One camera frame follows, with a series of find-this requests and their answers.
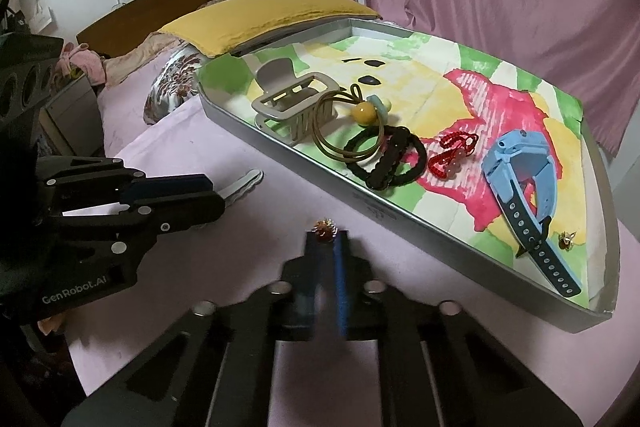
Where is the floral satin pillow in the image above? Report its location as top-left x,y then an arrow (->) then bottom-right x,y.
143,43 -> 208,124

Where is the black wavy hair clip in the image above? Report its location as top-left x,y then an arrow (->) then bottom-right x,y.
366,127 -> 412,191

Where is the beige blanket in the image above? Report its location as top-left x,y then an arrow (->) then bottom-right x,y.
103,31 -> 184,88

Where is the colourful painted paper liner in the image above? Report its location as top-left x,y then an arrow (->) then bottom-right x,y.
198,30 -> 591,309

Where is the gold red earring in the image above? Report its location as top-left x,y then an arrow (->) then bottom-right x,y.
311,218 -> 338,243

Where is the grey cardboard tray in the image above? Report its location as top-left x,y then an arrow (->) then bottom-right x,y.
197,17 -> 622,334

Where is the pink bed sheet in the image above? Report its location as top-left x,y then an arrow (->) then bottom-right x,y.
65,100 -> 639,426

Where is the black hair tie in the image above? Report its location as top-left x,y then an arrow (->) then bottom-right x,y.
342,124 -> 429,188

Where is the wooden headboard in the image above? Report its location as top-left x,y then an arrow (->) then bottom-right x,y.
76,0 -> 217,57

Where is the yellow pillow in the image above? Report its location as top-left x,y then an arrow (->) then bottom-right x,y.
160,0 -> 380,58

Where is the olive hair tie yellow bead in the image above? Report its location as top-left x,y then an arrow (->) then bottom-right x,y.
310,82 -> 390,164

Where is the white hair clip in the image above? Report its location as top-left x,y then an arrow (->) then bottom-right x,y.
217,169 -> 264,207

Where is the red small hair clip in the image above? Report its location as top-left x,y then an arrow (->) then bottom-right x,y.
427,131 -> 478,180

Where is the grey claw hair clip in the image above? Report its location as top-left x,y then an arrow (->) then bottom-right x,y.
252,57 -> 341,145

